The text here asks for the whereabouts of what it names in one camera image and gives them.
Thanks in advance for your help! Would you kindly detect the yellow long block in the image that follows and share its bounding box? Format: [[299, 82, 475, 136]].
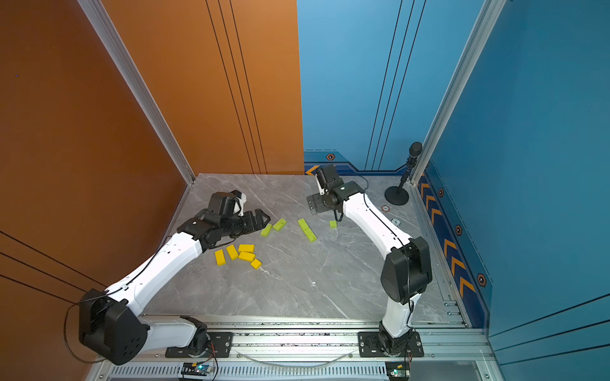
[[214, 249, 227, 266], [238, 252, 256, 263], [238, 244, 255, 253]]

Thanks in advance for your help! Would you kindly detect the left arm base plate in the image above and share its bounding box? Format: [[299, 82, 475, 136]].
[[165, 332, 234, 360]]

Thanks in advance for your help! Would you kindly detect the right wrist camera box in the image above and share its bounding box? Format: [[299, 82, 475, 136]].
[[315, 164, 344, 195]]

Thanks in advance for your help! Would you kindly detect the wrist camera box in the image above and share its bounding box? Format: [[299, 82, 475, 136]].
[[207, 190, 246, 217], [315, 164, 344, 195]]

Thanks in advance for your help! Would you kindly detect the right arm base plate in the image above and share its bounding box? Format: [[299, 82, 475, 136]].
[[357, 330, 425, 359]]

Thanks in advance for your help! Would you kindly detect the green circuit board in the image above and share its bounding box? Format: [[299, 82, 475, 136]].
[[384, 362, 411, 381], [180, 362, 216, 378]]

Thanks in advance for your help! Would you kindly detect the aluminium front rail frame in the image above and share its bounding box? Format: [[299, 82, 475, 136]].
[[88, 315, 503, 380]]

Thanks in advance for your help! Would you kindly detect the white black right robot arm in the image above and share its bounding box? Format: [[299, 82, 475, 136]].
[[307, 182, 433, 357]]

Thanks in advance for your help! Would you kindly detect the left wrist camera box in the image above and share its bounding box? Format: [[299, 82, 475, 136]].
[[207, 190, 246, 217]]

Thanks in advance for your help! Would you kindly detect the green circuit board right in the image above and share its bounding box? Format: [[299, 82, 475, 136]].
[[384, 362, 411, 381]]

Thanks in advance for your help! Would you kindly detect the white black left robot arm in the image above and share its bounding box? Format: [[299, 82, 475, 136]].
[[78, 209, 271, 365]]

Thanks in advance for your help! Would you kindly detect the green circuit board left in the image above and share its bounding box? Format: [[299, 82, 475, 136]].
[[180, 362, 216, 378]]

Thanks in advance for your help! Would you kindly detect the black microphone stand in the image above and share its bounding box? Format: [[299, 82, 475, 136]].
[[384, 142, 423, 206]]

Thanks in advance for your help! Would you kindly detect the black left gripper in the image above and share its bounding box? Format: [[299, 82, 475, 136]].
[[221, 208, 273, 239]]

